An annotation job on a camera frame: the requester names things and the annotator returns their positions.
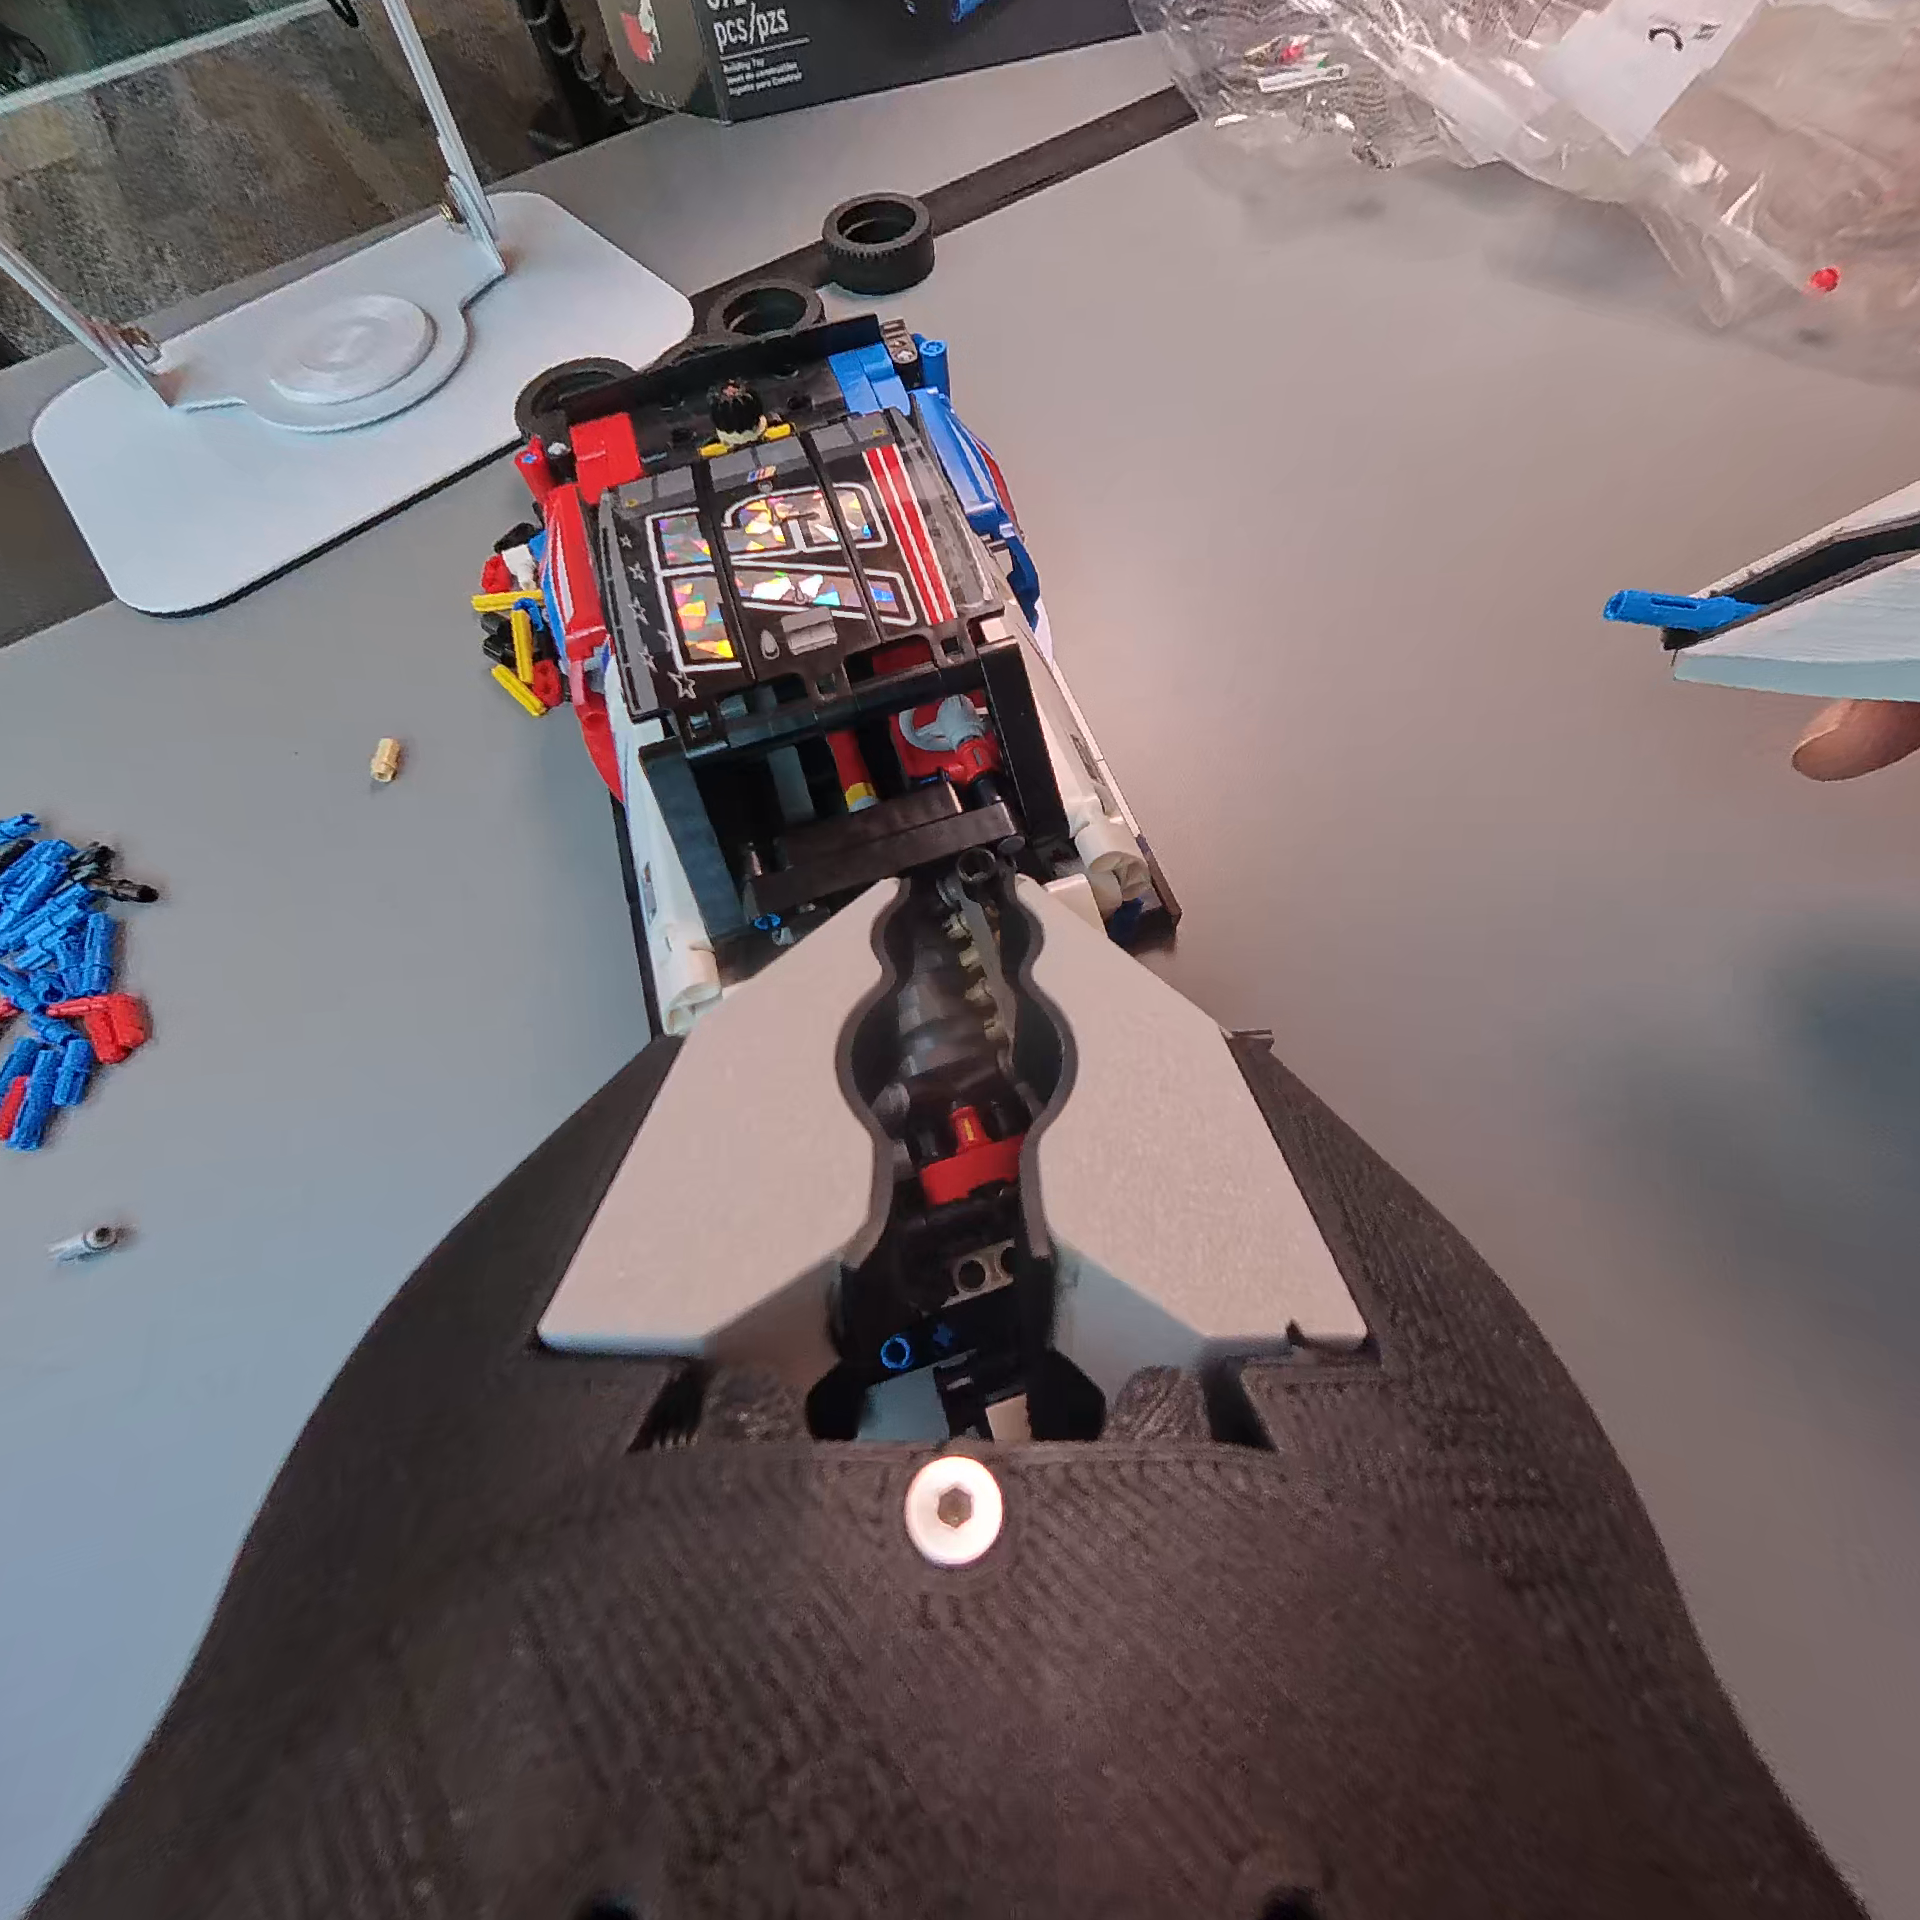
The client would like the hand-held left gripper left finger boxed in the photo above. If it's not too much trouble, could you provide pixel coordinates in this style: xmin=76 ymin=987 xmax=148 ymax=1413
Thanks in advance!
xmin=535 ymin=876 xmax=902 ymax=1448

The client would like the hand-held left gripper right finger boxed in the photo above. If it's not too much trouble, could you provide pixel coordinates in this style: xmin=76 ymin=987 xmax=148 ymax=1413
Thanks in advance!
xmin=1015 ymin=880 xmax=1372 ymax=1436

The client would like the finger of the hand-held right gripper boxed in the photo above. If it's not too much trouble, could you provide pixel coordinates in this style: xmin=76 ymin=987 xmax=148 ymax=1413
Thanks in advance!
xmin=1699 ymin=480 xmax=1920 ymax=611
xmin=1664 ymin=560 xmax=1920 ymax=701

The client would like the toy brick race car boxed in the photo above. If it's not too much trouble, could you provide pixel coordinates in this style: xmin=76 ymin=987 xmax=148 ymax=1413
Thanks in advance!
xmin=508 ymin=316 xmax=1188 ymax=1444

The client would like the grey desk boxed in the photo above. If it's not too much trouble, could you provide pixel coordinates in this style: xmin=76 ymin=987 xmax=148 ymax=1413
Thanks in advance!
xmin=0 ymin=31 xmax=1920 ymax=1920

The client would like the person's right hand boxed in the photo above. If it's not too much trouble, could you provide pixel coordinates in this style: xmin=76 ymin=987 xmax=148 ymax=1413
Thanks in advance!
xmin=1792 ymin=695 xmax=1920 ymax=784

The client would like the clear plastic bag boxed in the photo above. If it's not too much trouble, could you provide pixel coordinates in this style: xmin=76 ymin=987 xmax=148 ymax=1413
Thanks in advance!
xmin=1498 ymin=0 xmax=1920 ymax=387
xmin=1134 ymin=0 xmax=1757 ymax=204

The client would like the pile of small loose bricks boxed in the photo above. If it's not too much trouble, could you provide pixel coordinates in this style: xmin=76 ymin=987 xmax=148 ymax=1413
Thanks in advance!
xmin=470 ymin=517 xmax=562 ymax=723

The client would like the pile of blue red pins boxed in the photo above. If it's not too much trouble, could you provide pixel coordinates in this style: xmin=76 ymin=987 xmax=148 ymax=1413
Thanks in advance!
xmin=0 ymin=814 xmax=161 ymax=1154

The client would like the black rubber toy tyre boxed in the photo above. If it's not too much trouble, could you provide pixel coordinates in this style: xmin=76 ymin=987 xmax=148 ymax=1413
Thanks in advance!
xmin=706 ymin=277 xmax=825 ymax=354
xmin=511 ymin=355 xmax=638 ymax=445
xmin=819 ymin=195 xmax=941 ymax=299

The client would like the white book stand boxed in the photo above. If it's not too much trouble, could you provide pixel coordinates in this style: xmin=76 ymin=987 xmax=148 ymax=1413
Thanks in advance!
xmin=0 ymin=0 xmax=695 ymax=618

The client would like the toy car set box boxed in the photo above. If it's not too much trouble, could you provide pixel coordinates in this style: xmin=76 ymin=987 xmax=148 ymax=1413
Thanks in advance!
xmin=589 ymin=0 xmax=1141 ymax=123

